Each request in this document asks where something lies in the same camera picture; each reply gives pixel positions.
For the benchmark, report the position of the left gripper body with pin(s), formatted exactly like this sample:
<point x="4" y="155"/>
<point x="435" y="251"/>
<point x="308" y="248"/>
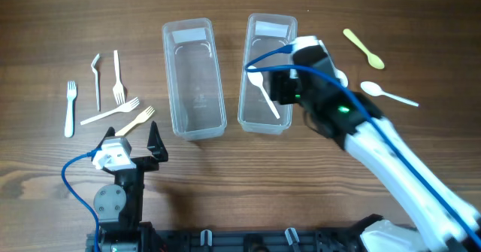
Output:
<point x="142" y="162"/>

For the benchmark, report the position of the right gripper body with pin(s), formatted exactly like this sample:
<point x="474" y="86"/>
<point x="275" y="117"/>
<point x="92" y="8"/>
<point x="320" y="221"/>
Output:
<point x="280" y="86"/>

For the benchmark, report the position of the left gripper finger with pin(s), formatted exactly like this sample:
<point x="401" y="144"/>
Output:
<point x="155" y="144"/>
<point x="109" y="133"/>

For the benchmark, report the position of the white spoon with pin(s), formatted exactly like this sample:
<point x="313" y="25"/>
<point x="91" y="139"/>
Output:
<point x="340" y="75"/>
<point x="373" y="89"/>
<point x="256" y="78"/>

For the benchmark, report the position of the yellow plastic spoon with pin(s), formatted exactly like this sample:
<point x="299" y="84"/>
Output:
<point x="373" y="59"/>

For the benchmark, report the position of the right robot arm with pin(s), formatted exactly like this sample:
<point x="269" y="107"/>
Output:
<point x="442" y="220"/>

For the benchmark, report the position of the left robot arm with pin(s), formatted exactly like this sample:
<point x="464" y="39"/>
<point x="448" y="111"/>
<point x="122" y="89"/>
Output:
<point x="119" y="205"/>

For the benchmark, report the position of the left clear plastic container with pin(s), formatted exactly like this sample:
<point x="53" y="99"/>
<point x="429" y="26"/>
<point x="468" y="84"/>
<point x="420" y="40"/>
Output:
<point x="194" y="80"/>

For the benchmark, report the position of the clear plastic container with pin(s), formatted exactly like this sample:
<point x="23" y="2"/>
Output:
<point x="256" y="112"/>
<point x="194" y="80"/>

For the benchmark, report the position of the right clear plastic container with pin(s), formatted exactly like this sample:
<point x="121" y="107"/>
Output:
<point x="256" y="112"/>

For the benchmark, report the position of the cream plastic fork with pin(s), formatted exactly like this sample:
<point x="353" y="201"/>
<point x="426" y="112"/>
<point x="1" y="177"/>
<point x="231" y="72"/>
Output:
<point x="141" y="118"/>

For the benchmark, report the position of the white fork diagonal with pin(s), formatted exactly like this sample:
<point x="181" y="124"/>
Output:
<point x="124" y="108"/>

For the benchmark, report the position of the white fork upright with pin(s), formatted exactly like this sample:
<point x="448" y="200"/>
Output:
<point x="118" y="88"/>

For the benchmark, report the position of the small white fork far left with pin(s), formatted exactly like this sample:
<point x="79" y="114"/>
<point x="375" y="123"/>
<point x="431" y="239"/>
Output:
<point x="69" y="120"/>

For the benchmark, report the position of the bent white plastic fork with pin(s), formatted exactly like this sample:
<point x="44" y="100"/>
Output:
<point x="96" y="74"/>

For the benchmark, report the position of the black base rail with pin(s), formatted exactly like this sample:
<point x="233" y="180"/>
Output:
<point x="291" y="239"/>

